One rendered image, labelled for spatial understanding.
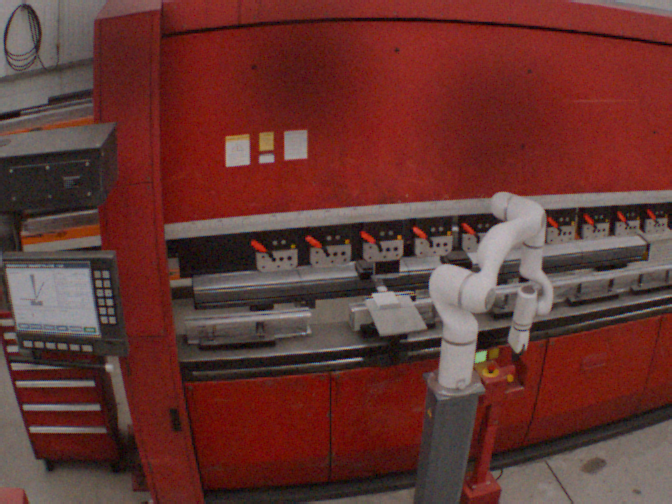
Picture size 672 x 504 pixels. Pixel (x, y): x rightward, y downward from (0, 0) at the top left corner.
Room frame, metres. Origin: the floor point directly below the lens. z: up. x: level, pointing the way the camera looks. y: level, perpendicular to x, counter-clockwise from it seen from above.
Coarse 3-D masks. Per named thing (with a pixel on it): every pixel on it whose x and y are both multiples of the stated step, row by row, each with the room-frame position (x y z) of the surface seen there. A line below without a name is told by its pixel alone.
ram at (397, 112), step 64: (192, 64) 2.94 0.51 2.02; (256, 64) 2.99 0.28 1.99; (320, 64) 3.04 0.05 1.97; (384, 64) 3.08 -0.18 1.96; (448, 64) 3.13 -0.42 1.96; (512, 64) 3.19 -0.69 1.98; (576, 64) 3.25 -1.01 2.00; (640, 64) 3.33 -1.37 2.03; (192, 128) 2.94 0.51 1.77; (256, 128) 2.99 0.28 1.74; (320, 128) 3.04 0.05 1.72; (384, 128) 3.08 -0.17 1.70; (448, 128) 3.13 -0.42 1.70; (512, 128) 3.19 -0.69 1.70; (576, 128) 3.25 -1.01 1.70; (640, 128) 3.33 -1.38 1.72; (192, 192) 2.94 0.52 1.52; (256, 192) 2.99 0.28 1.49; (320, 192) 3.04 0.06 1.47; (384, 192) 3.08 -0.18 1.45; (448, 192) 3.13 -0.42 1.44; (512, 192) 3.19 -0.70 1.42; (576, 192) 3.26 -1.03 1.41
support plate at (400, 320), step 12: (372, 300) 3.09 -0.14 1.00; (408, 300) 3.09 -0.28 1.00; (372, 312) 3.00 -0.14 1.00; (384, 312) 3.00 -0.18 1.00; (396, 312) 3.00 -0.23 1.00; (408, 312) 2.99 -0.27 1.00; (384, 324) 2.91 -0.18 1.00; (396, 324) 2.90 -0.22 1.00; (408, 324) 2.90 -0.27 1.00; (420, 324) 2.90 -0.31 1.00
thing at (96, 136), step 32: (64, 128) 2.49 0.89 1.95; (96, 128) 2.45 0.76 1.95; (0, 160) 2.26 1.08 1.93; (32, 160) 2.26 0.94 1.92; (64, 160) 2.26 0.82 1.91; (96, 160) 2.27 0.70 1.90; (0, 192) 2.26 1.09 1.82; (32, 192) 2.25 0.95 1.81; (64, 192) 2.26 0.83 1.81; (96, 192) 2.27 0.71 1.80; (0, 224) 2.34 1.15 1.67
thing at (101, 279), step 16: (16, 256) 2.24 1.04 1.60; (32, 256) 2.24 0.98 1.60; (48, 256) 2.24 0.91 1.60; (64, 256) 2.24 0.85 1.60; (80, 256) 2.24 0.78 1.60; (96, 256) 2.24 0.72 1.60; (112, 256) 2.24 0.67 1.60; (96, 272) 2.23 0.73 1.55; (112, 272) 2.24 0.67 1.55; (96, 288) 2.24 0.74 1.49; (112, 288) 2.24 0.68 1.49; (96, 304) 2.24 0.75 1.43; (112, 304) 2.23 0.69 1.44; (112, 320) 2.23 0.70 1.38; (32, 336) 2.23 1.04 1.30; (48, 336) 2.23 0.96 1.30; (64, 336) 2.23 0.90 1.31; (80, 336) 2.23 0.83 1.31; (96, 336) 2.23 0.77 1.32; (112, 336) 2.24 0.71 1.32; (64, 352) 2.24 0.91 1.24; (80, 352) 2.23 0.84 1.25; (96, 352) 2.23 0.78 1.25; (112, 352) 2.24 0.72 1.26; (128, 352) 2.26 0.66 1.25
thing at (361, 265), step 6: (360, 264) 3.34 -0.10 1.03; (366, 264) 3.34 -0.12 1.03; (372, 264) 3.34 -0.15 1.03; (360, 270) 3.31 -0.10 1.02; (366, 270) 3.30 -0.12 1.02; (372, 270) 3.31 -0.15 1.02; (360, 276) 3.29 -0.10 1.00; (366, 276) 3.29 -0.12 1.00; (372, 276) 3.29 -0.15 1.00; (378, 282) 3.23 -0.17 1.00; (378, 288) 3.18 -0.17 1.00; (384, 288) 3.18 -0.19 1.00
